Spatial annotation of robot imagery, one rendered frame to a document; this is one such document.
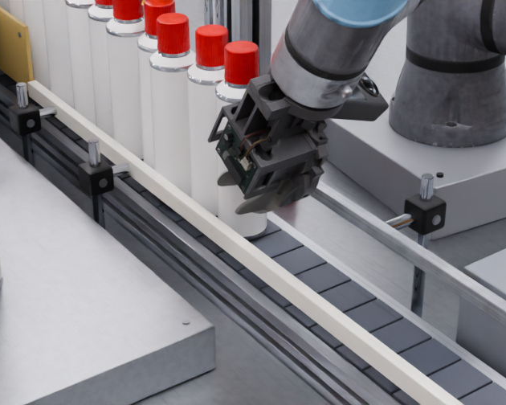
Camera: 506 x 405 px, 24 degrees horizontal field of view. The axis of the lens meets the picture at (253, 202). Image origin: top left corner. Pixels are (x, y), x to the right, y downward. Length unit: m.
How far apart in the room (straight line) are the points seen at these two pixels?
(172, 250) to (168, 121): 0.14
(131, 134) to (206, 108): 0.18
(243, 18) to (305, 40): 0.41
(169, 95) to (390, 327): 0.33
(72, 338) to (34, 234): 0.19
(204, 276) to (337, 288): 0.15
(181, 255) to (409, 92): 0.35
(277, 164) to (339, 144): 0.41
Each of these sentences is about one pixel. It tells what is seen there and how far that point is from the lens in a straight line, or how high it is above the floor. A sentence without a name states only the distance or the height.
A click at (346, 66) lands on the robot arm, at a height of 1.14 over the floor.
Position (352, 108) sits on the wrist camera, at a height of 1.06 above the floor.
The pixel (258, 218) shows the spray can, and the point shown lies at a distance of 1.20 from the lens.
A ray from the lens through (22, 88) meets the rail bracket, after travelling 1.40.
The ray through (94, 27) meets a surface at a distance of 1.35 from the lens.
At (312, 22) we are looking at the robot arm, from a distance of 0.92.
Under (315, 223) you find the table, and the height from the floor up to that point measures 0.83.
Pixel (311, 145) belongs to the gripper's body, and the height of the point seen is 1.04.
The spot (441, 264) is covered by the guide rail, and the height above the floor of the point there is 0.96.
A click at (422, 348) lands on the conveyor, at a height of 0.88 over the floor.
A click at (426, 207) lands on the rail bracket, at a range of 1.10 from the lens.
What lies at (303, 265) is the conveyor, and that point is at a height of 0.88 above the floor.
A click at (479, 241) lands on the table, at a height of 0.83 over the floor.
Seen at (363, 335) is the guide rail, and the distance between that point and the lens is 1.02.
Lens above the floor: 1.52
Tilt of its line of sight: 30 degrees down
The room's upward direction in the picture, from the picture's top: straight up
